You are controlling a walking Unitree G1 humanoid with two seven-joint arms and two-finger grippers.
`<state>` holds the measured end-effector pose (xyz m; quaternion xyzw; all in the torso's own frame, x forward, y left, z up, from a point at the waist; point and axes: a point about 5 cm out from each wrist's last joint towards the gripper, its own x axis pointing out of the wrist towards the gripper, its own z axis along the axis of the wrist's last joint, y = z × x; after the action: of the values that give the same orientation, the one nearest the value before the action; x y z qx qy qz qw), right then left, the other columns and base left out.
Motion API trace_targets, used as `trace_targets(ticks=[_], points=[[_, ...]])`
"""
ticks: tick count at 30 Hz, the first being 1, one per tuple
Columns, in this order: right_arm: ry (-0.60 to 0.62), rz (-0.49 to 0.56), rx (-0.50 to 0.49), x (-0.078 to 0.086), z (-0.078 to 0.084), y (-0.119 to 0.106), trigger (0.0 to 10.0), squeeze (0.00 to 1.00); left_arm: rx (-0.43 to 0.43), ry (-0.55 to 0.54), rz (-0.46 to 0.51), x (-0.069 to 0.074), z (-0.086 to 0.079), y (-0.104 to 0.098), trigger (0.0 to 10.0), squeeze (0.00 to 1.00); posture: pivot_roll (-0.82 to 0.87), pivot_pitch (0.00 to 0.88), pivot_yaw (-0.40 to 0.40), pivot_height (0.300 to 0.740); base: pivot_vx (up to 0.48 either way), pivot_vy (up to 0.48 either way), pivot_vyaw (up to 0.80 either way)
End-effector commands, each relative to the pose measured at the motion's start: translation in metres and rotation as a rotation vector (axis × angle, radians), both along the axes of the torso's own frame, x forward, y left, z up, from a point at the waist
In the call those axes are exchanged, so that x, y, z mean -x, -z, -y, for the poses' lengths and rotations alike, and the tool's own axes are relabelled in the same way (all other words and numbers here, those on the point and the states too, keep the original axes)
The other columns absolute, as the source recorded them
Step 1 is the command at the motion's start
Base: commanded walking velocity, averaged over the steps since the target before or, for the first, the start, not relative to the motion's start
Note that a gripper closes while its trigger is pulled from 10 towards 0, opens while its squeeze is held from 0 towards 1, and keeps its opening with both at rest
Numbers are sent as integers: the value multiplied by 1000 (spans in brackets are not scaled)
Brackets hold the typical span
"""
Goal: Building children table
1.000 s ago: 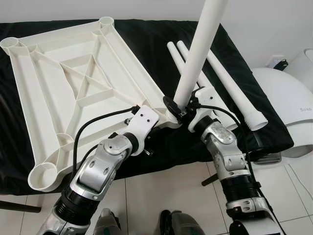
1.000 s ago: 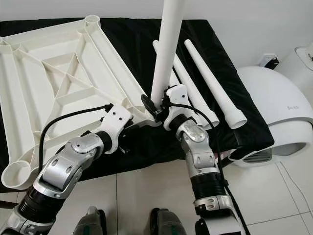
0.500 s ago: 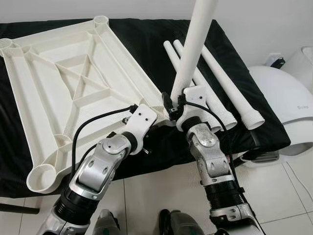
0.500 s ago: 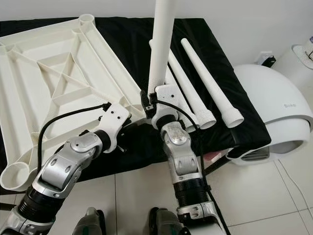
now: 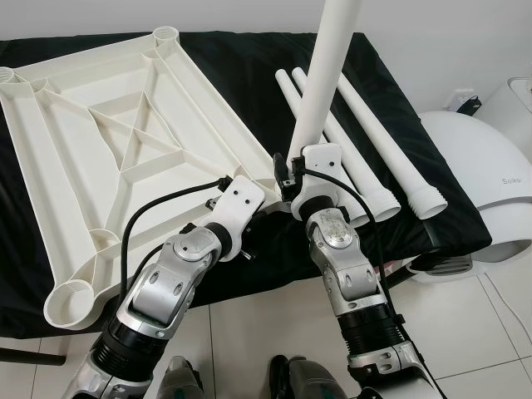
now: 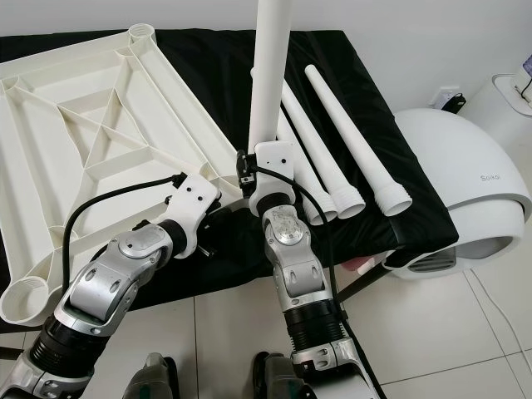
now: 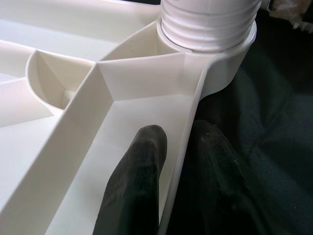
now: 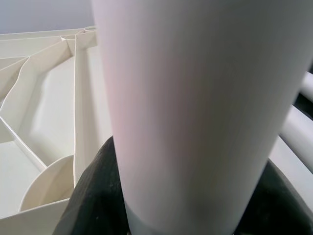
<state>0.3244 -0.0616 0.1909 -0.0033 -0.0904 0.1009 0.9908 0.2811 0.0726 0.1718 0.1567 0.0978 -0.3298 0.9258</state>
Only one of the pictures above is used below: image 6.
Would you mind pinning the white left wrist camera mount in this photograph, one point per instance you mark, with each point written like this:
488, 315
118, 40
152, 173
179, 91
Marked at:
191, 195

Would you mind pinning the grey left robot foot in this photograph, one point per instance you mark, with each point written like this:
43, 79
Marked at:
152, 379

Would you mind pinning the black padded bed cover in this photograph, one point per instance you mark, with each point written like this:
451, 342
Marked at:
233, 266

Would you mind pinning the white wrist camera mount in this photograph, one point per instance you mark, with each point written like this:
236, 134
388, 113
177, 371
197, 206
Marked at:
276, 162
191, 195

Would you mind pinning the white plastic table leg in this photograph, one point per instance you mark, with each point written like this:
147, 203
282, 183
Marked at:
268, 75
299, 162
353, 133
324, 150

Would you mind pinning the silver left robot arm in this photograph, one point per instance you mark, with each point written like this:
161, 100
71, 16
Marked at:
108, 283

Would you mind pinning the wall socket black plug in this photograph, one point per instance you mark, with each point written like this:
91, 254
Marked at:
449, 100

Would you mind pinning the white plastic table top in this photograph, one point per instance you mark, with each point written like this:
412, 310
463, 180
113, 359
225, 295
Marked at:
41, 125

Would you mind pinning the grey robot foot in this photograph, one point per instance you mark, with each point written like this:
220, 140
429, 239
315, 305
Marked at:
152, 379
281, 381

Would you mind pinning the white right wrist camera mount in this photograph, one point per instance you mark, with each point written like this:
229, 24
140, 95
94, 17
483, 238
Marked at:
276, 162

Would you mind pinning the grey right robot foot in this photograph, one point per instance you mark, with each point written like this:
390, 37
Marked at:
281, 381

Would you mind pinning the white dome appliance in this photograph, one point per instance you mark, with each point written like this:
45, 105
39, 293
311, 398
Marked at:
457, 150

